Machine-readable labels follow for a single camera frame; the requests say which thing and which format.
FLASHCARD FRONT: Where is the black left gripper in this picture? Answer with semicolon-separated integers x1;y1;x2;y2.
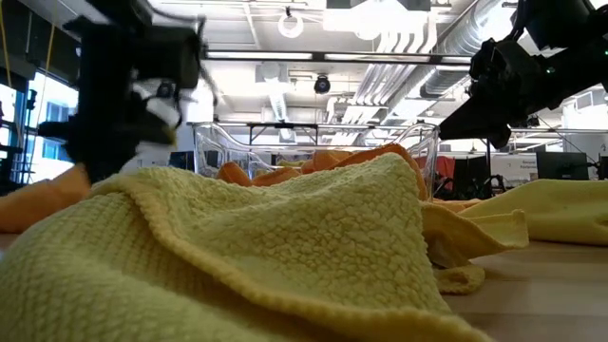
37;16;206;184

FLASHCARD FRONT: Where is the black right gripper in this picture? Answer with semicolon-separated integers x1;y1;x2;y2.
437;39;579;151

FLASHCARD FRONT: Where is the orange microfiber towel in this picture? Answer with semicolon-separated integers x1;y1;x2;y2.
332;142;429;201
301;149;352;175
250;165;304;188
0;163;92;235
216;161;254;188

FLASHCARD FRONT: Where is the pale yellow microfiber towel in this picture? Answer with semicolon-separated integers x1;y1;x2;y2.
0;152;495;342

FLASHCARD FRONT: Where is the red cloth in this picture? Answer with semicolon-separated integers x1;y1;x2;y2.
413;155;457;192

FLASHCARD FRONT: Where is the dark shelf rack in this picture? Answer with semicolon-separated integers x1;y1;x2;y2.
0;144;24;196

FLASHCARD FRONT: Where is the clear plastic basket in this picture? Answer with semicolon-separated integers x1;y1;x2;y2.
192;121;442;203

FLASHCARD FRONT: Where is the blue window frame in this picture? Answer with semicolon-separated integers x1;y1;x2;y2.
0;70;80;186

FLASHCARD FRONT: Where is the silver ventilation duct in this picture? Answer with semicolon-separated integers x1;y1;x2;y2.
387;0;504;108

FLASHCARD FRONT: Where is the yellow hanging cable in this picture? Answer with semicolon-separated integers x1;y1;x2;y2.
41;23;57;113
0;0;11;89

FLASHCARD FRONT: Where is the black round overhead camera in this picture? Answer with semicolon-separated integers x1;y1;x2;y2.
313;74;333;95

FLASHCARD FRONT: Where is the black metal table frame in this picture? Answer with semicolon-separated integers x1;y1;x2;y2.
246;122;320;146

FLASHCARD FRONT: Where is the black overhead frame bar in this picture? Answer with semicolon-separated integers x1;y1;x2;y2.
203;49;472;67

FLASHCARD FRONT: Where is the white ceiling ring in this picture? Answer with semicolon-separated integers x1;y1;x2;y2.
276;11;305;40

